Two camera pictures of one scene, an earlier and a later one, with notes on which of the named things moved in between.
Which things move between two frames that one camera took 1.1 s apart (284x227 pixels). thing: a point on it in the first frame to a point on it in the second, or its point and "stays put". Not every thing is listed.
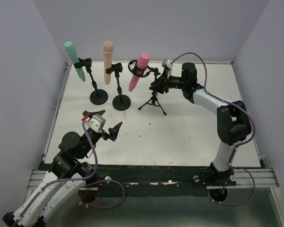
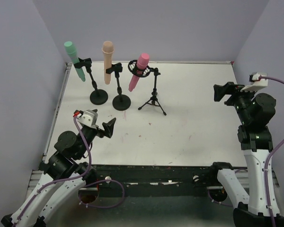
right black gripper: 161,82 to 230,93
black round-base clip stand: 98,96 stays put
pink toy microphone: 143,63 stays put
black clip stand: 121,102 stays put
